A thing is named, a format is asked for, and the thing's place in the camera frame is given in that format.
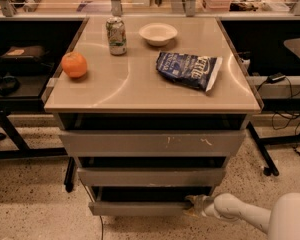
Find black power adapter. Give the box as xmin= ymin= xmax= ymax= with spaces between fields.
xmin=266 ymin=73 xmax=286 ymax=84

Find black bag on shelf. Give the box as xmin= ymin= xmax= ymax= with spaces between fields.
xmin=0 ymin=45 xmax=46 ymax=76

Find grey top drawer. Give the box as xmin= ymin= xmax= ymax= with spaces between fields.
xmin=60 ymin=130 xmax=245 ymax=157

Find grey drawer cabinet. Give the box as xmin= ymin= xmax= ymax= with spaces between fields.
xmin=43 ymin=15 xmax=261 ymax=198

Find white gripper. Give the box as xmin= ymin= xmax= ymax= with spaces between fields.
xmin=183 ymin=195 xmax=215 ymax=217

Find white bowl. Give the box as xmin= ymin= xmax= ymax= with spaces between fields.
xmin=139 ymin=23 xmax=178 ymax=47

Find grey bottom drawer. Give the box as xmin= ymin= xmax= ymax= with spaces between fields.
xmin=89 ymin=186 xmax=213 ymax=216

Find blue chip bag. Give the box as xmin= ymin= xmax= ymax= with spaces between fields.
xmin=156 ymin=52 xmax=223 ymax=92

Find grey drawer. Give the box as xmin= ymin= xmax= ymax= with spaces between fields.
xmin=77 ymin=168 xmax=225 ymax=187
xmin=60 ymin=130 xmax=245 ymax=157
xmin=89 ymin=186 xmax=213 ymax=216

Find orange fruit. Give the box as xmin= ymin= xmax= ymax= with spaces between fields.
xmin=61 ymin=52 xmax=87 ymax=78

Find black floor cable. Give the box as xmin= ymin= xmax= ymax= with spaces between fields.
xmin=79 ymin=180 xmax=105 ymax=240

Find green white soda can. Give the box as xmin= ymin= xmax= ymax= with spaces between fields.
xmin=106 ymin=17 xmax=127 ymax=55

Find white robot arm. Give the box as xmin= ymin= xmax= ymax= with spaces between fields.
xmin=184 ymin=193 xmax=300 ymax=240

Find grey middle drawer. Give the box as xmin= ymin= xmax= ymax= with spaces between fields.
xmin=77 ymin=168 xmax=225 ymax=187

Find black table leg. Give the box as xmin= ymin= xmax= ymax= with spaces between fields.
xmin=247 ymin=122 xmax=279 ymax=176

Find black headphones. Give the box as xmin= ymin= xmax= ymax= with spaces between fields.
xmin=0 ymin=76 xmax=20 ymax=96

